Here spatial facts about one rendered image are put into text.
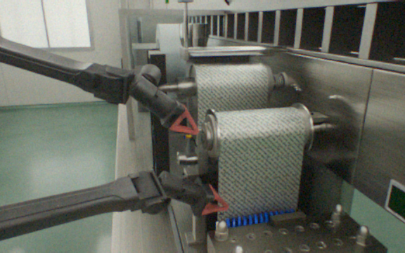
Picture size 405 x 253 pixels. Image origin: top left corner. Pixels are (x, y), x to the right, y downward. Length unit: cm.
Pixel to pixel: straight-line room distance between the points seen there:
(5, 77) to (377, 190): 635
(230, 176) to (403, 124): 40
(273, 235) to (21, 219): 56
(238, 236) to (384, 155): 39
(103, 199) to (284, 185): 48
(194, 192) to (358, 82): 48
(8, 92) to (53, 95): 73
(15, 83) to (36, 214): 605
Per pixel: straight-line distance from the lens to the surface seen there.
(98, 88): 82
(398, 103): 75
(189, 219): 111
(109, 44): 627
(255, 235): 84
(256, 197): 88
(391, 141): 77
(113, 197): 68
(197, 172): 88
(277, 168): 86
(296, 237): 86
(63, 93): 650
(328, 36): 95
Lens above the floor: 154
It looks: 19 degrees down
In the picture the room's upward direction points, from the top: straight up
